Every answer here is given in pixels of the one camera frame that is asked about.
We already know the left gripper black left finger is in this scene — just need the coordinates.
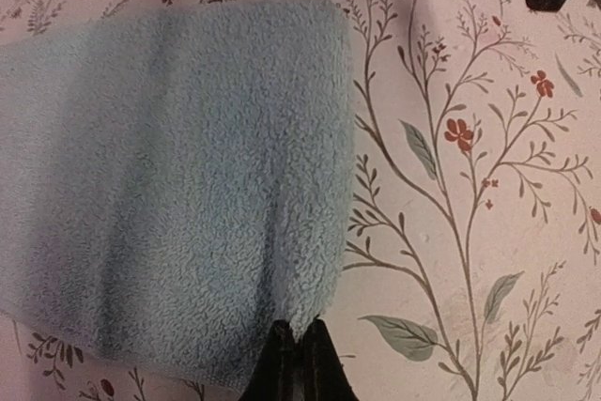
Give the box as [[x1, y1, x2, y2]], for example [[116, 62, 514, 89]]
[[239, 320, 297, 401]]

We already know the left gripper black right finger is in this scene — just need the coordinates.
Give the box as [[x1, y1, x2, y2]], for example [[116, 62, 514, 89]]
[[300, 317, 359, 401]]

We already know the light blue towel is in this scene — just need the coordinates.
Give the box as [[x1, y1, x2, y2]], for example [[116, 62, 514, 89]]
[[1, 0, 354, 390]]

